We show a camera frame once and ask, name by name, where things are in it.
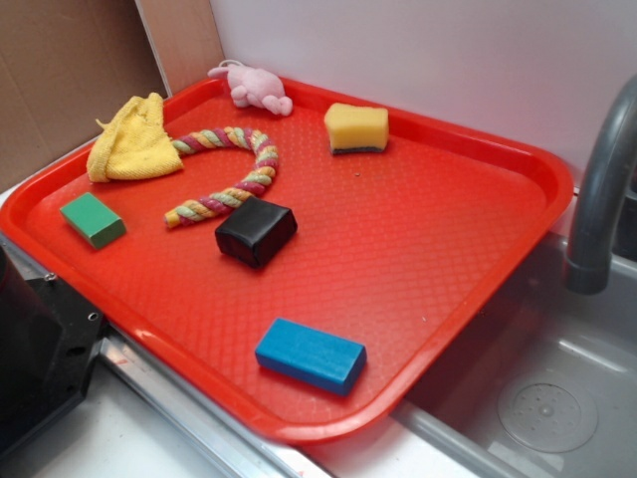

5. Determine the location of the blue wooden block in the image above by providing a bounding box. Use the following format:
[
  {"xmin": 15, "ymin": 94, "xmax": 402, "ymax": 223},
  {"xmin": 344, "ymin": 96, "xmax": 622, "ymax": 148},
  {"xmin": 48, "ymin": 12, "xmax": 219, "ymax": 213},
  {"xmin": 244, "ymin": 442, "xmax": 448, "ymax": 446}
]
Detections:
[{"xmin": 255, "ymin": 318, "xmax": 367, "ymax": 396}]

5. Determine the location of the pink plush toy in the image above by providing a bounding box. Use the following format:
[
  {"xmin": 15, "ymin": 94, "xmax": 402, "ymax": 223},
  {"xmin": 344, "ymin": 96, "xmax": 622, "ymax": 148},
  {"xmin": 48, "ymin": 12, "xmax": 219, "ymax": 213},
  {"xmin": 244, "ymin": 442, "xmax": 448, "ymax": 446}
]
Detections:
[{"xmin": 207, "ymin": 60, "xmax": 294, "ymax": 117}]

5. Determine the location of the black wrapped block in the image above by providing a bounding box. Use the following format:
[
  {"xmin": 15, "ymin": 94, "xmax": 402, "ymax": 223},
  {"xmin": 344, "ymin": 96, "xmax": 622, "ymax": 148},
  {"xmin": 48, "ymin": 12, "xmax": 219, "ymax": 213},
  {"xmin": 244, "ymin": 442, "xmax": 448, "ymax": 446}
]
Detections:
[{"xmin": 215, "ymin": 197, "xmax": 298, "ymax": 269}]

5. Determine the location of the green wooden block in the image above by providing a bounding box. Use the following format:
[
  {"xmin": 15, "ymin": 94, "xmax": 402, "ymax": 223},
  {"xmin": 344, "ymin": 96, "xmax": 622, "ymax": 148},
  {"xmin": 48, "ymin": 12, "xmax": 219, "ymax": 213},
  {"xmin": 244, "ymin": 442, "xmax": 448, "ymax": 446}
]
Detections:
[{"xmin": 60, "ymin": 193, "xmax": 126, "ymax": 250}]

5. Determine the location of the grey plastic sink basin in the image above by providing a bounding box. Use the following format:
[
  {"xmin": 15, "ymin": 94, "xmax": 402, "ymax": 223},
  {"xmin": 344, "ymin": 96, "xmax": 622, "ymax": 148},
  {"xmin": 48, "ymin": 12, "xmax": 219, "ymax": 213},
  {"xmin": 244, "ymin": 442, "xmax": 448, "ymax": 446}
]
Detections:
[{"xmin": 308, "ymin": 214, "xmax": 636, "ymax": 477}]

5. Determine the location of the yellow sponge with dark base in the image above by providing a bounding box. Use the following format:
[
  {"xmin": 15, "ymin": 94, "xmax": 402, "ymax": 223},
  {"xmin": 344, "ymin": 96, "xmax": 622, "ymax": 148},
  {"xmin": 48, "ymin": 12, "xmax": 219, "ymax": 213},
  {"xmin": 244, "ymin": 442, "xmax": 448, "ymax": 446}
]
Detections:
[{"xmin": 323, "ymin": 103, "xmax": 389, "ymax": 154}]

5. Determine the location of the grey sink faucet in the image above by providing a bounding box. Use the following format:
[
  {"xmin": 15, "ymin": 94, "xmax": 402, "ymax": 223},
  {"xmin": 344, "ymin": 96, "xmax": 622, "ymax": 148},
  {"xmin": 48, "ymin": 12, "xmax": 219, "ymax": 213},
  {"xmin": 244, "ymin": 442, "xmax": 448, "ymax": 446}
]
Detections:
[{"xmin": 563, "ymin": 78, "xmax": 636, "ymax": 295}]

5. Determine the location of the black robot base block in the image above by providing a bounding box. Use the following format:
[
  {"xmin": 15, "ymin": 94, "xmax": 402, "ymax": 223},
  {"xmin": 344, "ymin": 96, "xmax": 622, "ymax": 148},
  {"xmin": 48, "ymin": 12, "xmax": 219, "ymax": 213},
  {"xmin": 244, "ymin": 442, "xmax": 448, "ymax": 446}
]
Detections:
[{"xmin": 1, "ymin": 250, "xmax": 106, "ymax": 458}]

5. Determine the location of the multicolour braided rope toy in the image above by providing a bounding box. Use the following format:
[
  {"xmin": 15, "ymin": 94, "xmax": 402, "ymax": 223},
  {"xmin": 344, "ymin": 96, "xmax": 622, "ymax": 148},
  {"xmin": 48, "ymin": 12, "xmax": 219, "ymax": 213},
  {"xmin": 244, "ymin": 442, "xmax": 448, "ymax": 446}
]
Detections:
[{"xmin": 163, "ymin": 126, "xmax": 279, "ymax": 229}]

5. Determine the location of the brown cardboard panel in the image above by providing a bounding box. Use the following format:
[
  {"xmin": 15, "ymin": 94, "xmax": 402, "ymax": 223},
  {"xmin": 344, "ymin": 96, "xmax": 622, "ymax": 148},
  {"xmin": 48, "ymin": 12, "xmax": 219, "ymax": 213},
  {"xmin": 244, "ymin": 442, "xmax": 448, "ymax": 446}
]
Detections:
[{"xmin": 1, "ymin": 1, "xmax": 166, "ymax": 190}]

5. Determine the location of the red plastic tray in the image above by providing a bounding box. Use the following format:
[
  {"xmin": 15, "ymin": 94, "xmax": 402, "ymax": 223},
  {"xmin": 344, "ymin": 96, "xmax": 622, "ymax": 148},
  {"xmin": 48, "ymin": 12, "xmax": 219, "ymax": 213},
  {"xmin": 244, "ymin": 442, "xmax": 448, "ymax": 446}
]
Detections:
[{"xmin": 1, "ymin": 81, "xmax": 572, "ymax": 444}]

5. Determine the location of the yellow cloth rag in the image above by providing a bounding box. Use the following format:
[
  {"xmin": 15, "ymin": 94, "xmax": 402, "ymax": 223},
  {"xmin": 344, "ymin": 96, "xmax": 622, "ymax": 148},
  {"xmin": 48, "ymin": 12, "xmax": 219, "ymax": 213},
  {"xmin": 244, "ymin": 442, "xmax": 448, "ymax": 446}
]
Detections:
[{"xmin": 87, "ymin": 93, "xmax": 183, "ymax": 183}]

